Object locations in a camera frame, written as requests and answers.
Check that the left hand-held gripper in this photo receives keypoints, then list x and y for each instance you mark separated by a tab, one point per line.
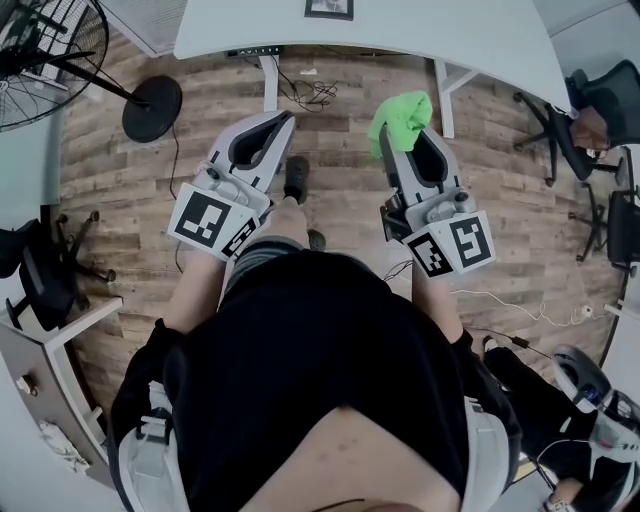
210	220

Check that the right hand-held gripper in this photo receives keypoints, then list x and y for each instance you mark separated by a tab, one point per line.
465	240

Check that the green wiping cloth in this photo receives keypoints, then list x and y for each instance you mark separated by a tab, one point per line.
400	120

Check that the black picture frame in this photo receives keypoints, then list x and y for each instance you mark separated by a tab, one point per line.
329	9

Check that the person's left forearm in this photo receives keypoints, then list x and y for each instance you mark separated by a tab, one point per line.
200	290

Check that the person's right forearm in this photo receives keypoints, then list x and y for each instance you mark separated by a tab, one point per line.
435	305

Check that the person's left black shoe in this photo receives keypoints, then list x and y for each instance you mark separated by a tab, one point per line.
296	177

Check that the person's black shoe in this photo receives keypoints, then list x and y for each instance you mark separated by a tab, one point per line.
316	241
296	177

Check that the person's left leg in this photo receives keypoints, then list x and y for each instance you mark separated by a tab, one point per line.
290	225

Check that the person's dark shorts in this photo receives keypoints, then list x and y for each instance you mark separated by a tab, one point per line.
260	260

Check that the person's right black shoe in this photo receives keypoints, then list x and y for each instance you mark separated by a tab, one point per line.
316	241

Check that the black standing fan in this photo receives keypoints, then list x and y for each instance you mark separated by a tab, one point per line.
152	107

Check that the white table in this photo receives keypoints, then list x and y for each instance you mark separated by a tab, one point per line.
425	30

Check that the glass partition with blinds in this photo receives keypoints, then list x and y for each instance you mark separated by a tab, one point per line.
150	20

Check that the brown bag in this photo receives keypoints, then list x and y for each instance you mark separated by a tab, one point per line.
590	130

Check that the black mesh office chair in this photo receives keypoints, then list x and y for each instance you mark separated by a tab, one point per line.
615	100

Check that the plain white desk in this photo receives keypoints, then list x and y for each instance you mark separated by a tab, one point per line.
25	165

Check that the gray hand-held device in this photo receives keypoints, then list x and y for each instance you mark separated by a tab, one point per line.
580	375

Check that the person's chest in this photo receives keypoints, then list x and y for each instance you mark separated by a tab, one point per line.
375	465

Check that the white desk with drawer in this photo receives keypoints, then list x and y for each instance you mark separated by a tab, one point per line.
55	395

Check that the white crumpled cloth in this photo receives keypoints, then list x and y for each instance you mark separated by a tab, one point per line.
62	445

